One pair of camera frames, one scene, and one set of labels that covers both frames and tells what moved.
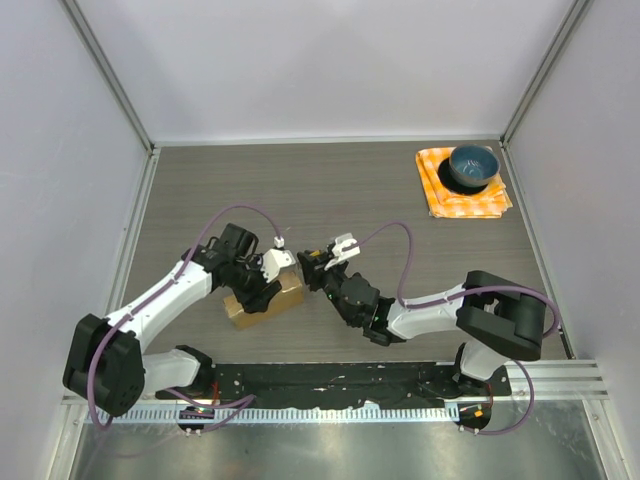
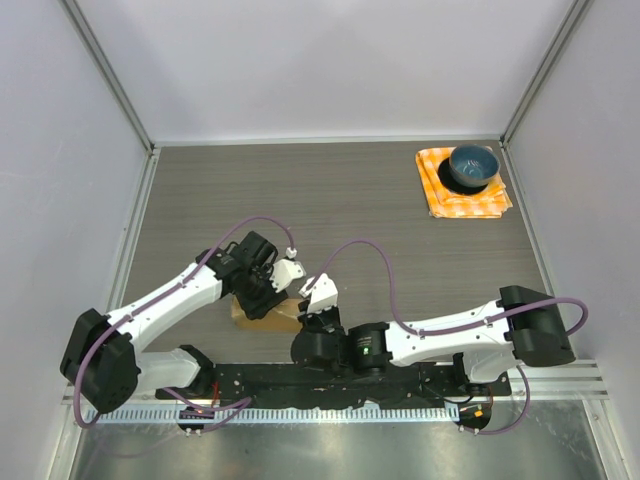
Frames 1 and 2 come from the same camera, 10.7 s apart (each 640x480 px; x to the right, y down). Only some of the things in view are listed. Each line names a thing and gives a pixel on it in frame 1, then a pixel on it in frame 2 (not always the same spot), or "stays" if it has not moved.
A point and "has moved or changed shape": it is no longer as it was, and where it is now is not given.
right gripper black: (308, 269) to (309, 320)
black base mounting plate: (345, 382) stays
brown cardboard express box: (290, 294) has moved or changed shape
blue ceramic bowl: (473, 165) stays
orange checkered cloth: (491, 202) stays
